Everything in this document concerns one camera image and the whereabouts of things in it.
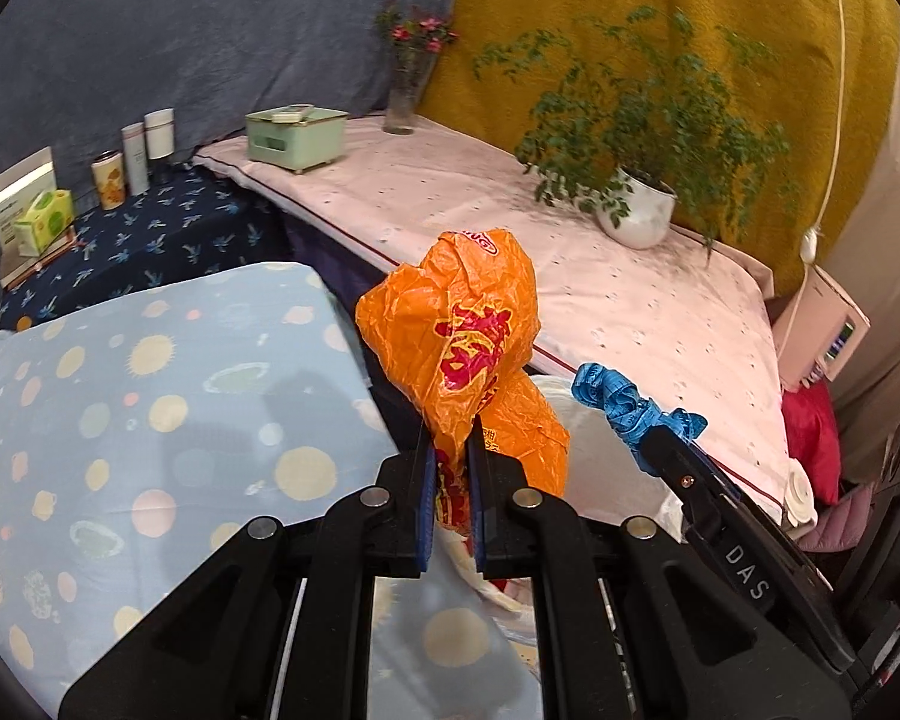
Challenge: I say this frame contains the pink quilted cloth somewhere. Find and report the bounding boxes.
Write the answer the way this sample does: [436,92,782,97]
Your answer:
[795,480,875,552]

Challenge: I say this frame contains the tall pale bottle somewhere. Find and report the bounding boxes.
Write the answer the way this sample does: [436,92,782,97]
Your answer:
[121,125,151,196]

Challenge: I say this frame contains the navy printed cloth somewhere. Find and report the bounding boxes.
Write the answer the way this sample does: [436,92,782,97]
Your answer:
[0,165,286,331]

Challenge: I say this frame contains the short white bottle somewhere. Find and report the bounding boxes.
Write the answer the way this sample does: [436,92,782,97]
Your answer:
[144,110,176,162]

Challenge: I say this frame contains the green tissue box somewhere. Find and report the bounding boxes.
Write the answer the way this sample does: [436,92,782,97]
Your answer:
[244,103,350,173]

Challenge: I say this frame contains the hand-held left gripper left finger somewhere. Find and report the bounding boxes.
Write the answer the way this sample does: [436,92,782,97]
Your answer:
[58,420,440,720]

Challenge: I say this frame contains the white cable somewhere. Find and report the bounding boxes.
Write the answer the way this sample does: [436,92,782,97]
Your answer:
[814,0,850,233]

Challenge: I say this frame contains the light blue printed tablecloth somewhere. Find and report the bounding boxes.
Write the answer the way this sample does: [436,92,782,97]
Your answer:
[0,262,541,720]

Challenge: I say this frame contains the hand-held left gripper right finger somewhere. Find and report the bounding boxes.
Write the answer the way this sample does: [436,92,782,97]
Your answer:
[465,416,852,720]

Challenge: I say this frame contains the orange plastic bag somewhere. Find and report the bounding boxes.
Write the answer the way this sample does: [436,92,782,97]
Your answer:
[355,227,571,541]

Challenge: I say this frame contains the glass vase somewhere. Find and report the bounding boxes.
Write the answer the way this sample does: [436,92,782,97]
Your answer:
[384,86,421,136]

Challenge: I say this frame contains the wooden tray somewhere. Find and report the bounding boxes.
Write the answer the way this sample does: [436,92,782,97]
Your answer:
[0,229,80,290]

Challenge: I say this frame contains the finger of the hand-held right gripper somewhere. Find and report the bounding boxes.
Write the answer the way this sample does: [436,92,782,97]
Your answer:
[636,429,752,542]

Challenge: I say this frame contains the red cloth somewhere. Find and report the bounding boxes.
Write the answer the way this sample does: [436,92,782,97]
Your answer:
[781,382,841,503]

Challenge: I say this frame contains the blue wrapper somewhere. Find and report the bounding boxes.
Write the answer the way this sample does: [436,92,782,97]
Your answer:
[572,362,710,455]

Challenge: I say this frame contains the white electronic device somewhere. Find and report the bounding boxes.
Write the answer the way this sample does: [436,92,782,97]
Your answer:
[771,266,871,391]

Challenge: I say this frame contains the white flat box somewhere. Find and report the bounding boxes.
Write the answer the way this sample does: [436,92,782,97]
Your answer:
[0,148,53,248]

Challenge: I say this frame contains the pink printed bed sheet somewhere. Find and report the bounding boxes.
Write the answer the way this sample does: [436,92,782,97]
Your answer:
[193,116,790,526]

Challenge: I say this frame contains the purple cloth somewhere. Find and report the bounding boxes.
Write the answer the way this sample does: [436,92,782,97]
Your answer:
[281,210,421,421]

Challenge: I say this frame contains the green leafy plant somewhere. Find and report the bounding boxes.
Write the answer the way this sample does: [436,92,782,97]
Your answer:
[472,6,800,256]

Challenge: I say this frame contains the printed tin can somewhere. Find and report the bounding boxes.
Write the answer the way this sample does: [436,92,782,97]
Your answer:
[92,151,127,211]

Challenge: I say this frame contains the white ribbed plant pot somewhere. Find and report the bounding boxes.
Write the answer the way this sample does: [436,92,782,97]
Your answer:
[596,167,678,250]

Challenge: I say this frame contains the pink flowers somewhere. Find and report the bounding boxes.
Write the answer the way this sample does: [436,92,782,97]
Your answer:
[373,0,458,91]

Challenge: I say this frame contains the blue cloth backdrop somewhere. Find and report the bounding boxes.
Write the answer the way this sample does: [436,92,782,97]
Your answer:
[0,0,462,331]

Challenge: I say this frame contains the green printed carton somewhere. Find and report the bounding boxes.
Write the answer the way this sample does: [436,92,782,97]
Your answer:
[13,189,74,256]

